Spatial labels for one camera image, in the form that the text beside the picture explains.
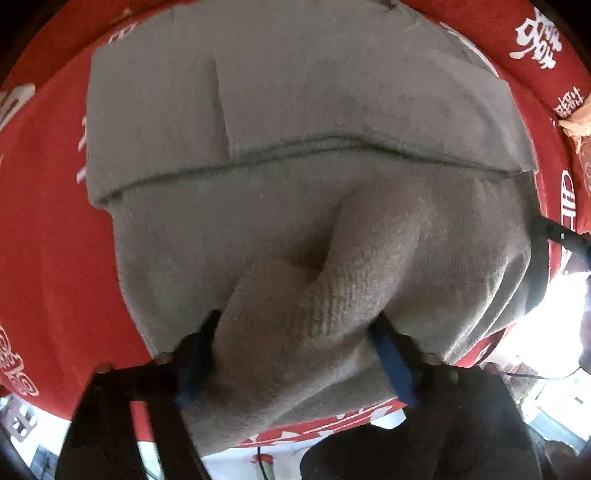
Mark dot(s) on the orange object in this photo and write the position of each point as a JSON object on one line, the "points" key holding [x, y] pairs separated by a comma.
{"points": [[577, 122]]}

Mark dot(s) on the wooden furniture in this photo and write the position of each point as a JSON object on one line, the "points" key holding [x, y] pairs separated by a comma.
{"points": [[18, 420]]}

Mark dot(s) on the grey knit sweater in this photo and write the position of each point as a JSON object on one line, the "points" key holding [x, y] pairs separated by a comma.
{"points": [[300, 194]]}

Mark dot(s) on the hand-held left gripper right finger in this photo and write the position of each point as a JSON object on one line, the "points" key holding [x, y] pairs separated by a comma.
{"points": [[392, 364]]}

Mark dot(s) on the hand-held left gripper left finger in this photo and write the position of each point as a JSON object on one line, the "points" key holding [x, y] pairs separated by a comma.
{"points": [[196, 364]]}

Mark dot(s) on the red printed blanket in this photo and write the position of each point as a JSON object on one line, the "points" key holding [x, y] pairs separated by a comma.
{"points": [[46, 240]]}

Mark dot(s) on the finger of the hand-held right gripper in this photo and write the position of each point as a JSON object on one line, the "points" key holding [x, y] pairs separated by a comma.
{"points": [[561, 235]]}

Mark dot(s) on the person's dark clothing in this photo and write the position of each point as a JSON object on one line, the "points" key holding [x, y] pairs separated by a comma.
{"points": [[355, 452]]}

